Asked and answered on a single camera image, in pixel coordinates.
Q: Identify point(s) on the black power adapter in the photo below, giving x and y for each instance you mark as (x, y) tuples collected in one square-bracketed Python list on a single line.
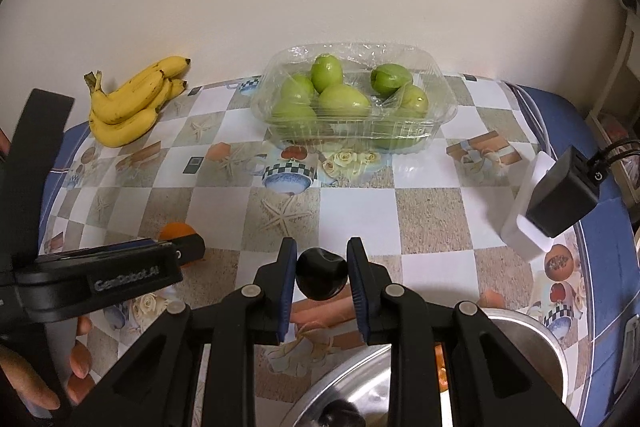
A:
[(562, 192)]

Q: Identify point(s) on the batch of packed green jujubes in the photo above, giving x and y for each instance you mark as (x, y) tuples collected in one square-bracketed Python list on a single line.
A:
[(345, 102)]

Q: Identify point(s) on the yellow banana bunch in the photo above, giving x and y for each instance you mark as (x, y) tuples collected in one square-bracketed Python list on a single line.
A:
[(125, 127)]

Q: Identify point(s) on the white socket box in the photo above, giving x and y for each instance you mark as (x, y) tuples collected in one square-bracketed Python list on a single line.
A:
[(520, 232)]

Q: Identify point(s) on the person's left hand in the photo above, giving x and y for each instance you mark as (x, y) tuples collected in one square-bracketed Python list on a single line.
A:
[(80, 359)]

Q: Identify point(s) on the small dark plum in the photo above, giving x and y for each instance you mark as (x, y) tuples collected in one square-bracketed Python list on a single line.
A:
[(342, 414)]

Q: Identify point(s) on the clear plastic container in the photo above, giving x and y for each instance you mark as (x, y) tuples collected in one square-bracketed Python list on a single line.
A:
[(350, 52)]

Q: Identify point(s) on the stainless steel basin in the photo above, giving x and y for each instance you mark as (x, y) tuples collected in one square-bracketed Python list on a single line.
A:
[(535, 347)]

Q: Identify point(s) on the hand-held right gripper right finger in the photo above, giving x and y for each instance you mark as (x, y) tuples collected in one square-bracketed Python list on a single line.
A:
[(359, 287)]

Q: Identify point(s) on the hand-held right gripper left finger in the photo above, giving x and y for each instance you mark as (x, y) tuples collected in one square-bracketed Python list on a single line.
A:
[(287, 287)]

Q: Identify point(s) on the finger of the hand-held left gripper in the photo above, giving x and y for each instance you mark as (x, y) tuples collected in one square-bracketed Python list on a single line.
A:
[(192, 249)]

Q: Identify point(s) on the orange tangerine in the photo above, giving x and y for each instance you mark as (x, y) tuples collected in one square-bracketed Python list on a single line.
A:
[(175, 229), (441, 369)]

